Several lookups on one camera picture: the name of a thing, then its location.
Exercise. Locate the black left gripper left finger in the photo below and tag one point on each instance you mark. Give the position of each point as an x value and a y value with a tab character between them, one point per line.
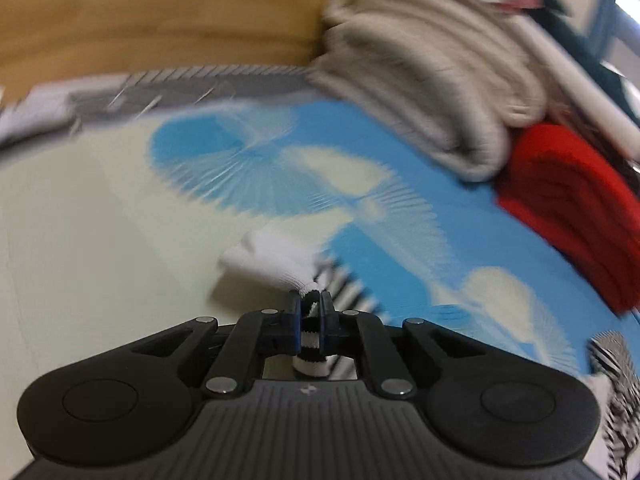
131	402

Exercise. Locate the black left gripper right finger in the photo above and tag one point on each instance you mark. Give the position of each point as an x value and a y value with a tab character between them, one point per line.
427	397

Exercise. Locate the black white striped hoodie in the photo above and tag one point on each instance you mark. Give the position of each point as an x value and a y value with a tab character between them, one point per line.
276	260

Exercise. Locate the blue cream patterned bedsheet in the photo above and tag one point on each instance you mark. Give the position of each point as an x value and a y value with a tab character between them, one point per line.
115	233

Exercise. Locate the red folded blanket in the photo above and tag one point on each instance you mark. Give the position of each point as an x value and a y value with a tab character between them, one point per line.
557	184

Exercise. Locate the beige folded quilt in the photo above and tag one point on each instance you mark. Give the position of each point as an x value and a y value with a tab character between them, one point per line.
442	74

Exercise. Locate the dark teal shark plush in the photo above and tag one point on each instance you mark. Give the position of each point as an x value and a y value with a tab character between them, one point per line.
549	16

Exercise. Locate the wooden bed frame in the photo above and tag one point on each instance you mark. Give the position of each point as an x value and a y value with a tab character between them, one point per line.
50	40

